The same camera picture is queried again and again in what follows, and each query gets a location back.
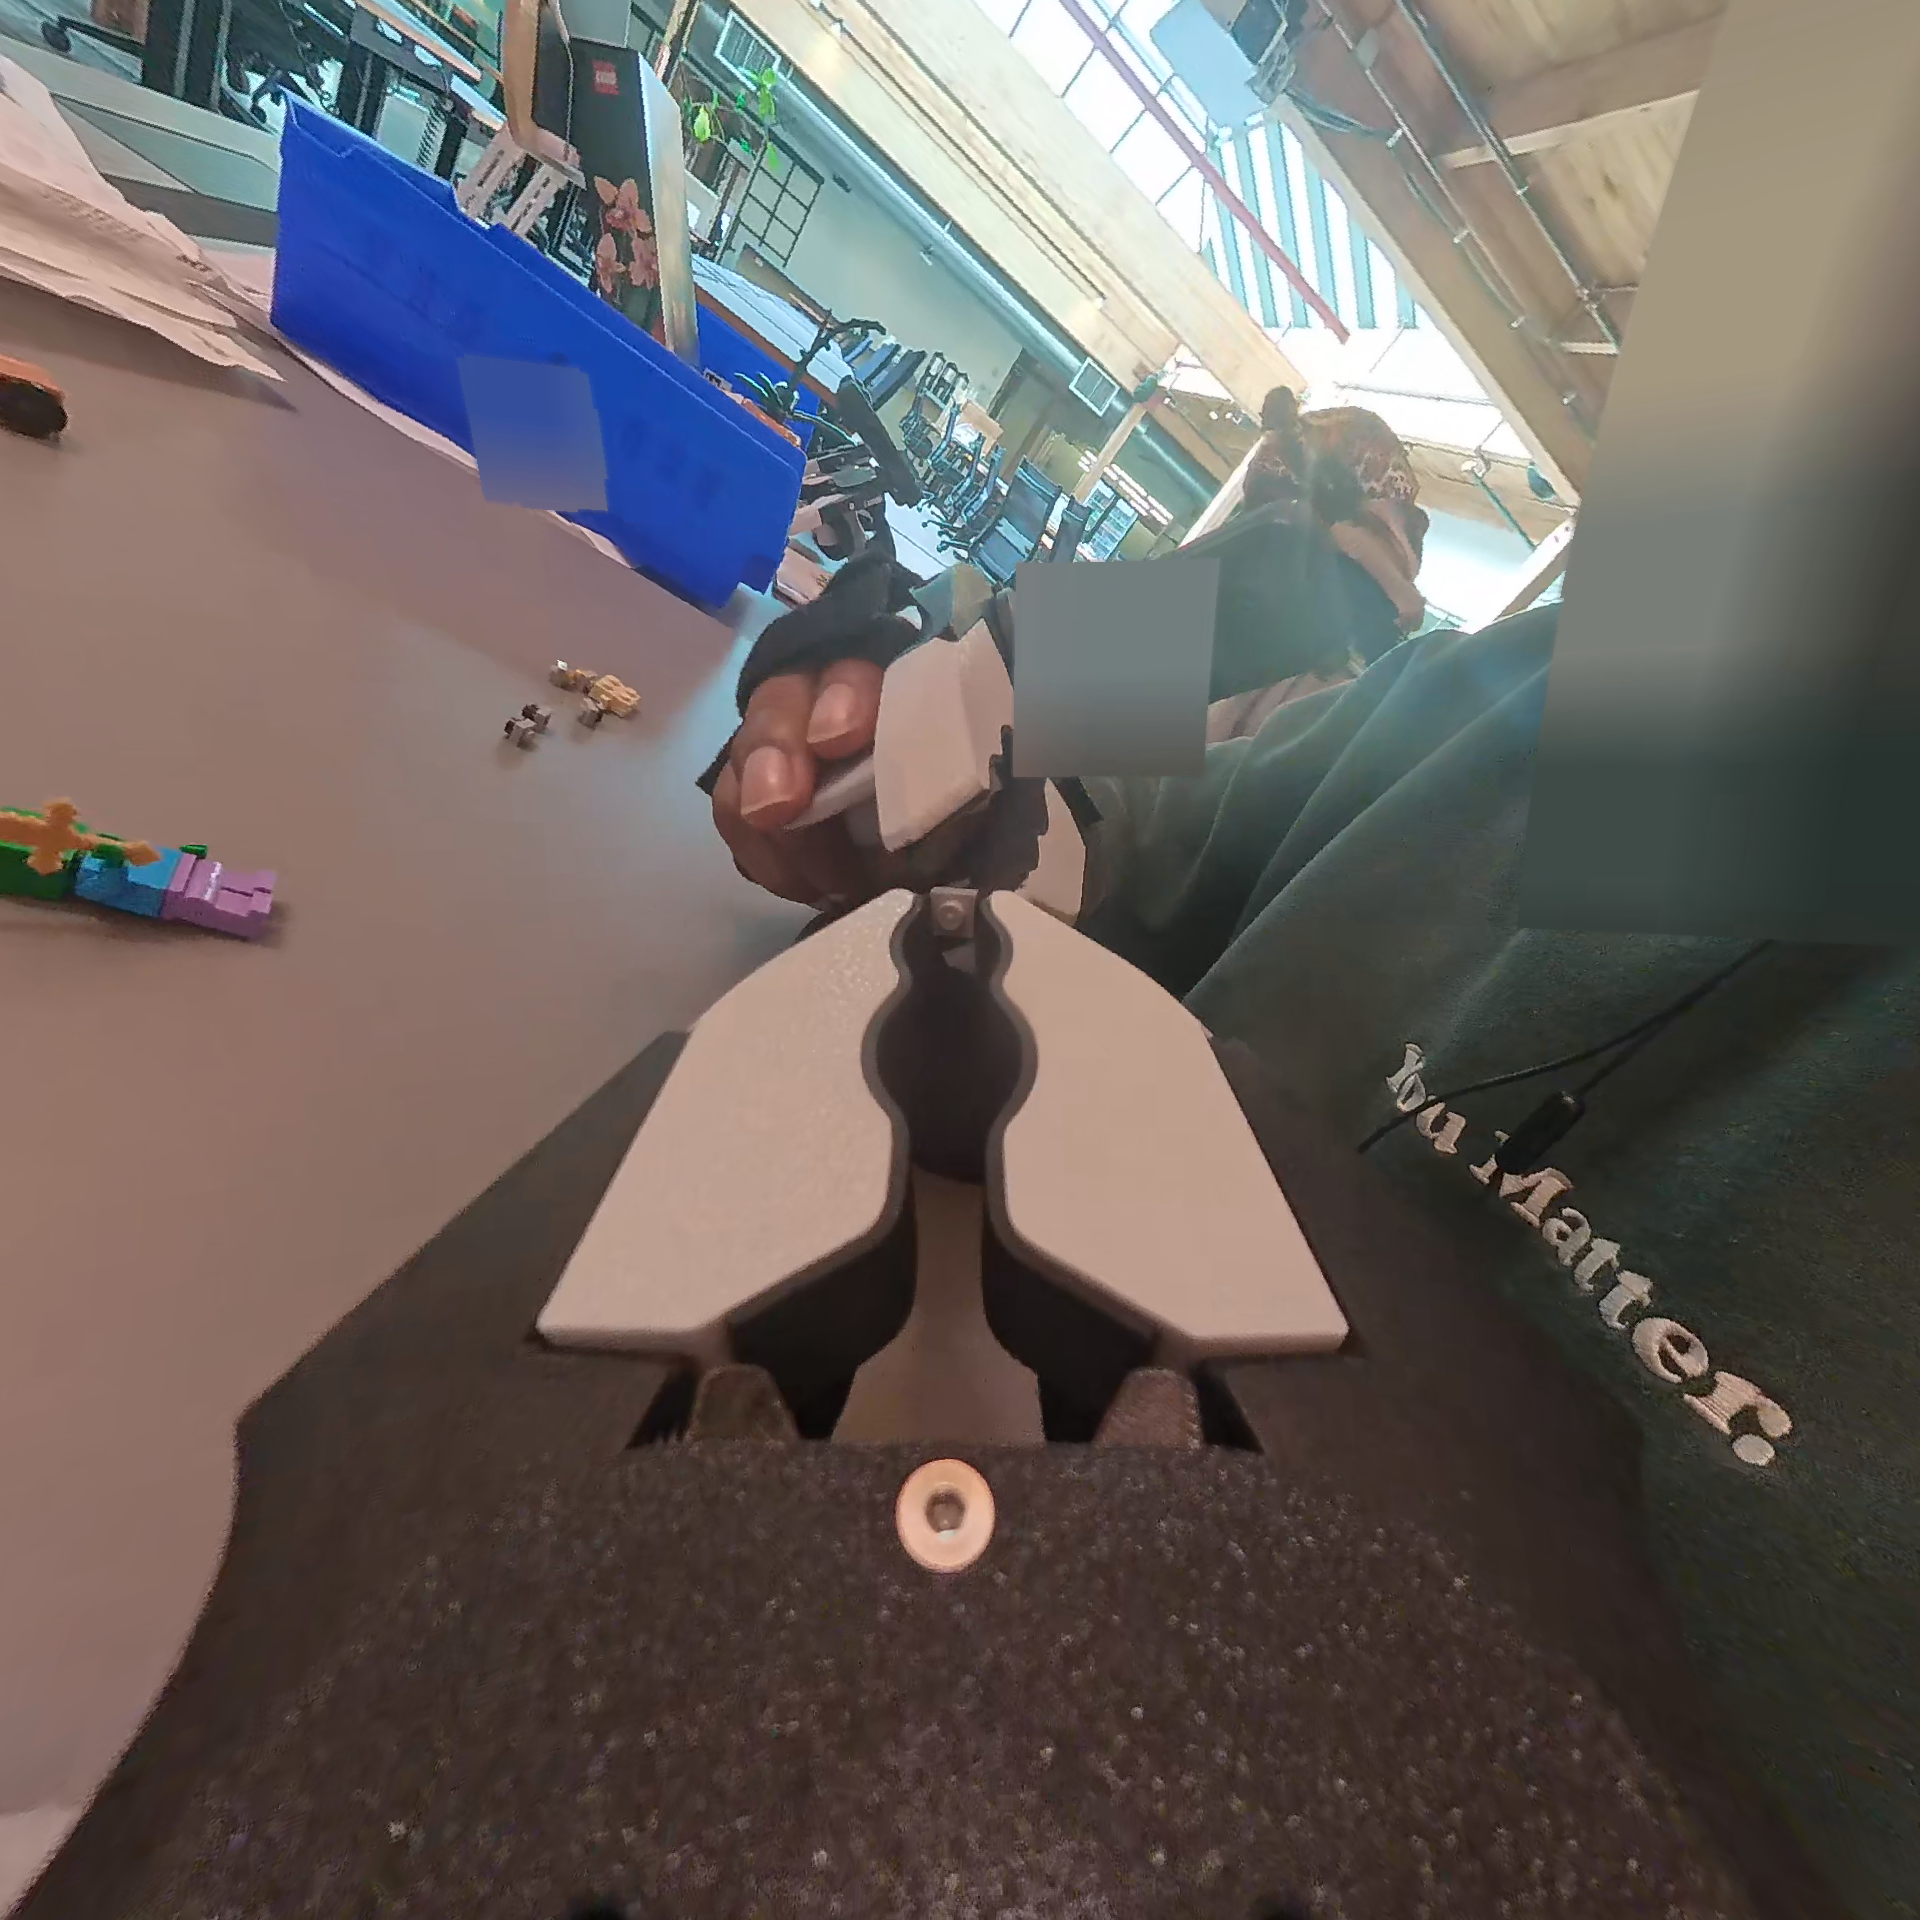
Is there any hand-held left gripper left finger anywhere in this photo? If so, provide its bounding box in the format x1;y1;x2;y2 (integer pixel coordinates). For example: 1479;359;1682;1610
534;887;921;1353

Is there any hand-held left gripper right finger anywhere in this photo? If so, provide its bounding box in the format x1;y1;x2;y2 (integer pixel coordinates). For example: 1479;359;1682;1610
983;892;1352;1367

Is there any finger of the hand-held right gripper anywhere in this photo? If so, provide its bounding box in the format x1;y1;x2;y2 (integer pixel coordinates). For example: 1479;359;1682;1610
1036;778;1087;924
871;622;1010;858

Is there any zombie toy figure gold sword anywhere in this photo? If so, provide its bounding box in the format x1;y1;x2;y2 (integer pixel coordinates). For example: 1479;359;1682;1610
0;799;280;944

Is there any person's right forearm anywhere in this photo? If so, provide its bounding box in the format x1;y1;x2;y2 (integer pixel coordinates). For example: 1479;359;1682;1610
1079;600;1567;1039

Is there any row of black office chairs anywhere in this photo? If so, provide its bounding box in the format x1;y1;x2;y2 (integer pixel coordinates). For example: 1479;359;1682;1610
778;316;1150;578

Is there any person's green sweatshirt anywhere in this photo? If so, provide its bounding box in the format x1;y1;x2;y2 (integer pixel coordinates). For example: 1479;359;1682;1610
1199;839;1920;1920

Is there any green potted plant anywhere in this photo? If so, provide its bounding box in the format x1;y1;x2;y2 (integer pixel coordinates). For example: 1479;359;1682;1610
680;66;783;198

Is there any black flower toy box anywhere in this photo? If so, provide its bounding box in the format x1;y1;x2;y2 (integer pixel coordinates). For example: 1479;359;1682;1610
561;46;701;367

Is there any blue plastic bin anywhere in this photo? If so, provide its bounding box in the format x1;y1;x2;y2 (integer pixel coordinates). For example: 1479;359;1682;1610
270;96;808;615

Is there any white box stand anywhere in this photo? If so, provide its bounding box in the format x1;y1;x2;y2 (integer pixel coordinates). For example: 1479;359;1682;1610
454;120;590;242

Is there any pile of white paper bags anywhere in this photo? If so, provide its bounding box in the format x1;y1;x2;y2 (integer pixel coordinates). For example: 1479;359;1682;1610
0;52;287;385

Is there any black cord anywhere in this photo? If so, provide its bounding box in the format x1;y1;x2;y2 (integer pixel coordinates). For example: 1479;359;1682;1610
1352;938;1776;1161

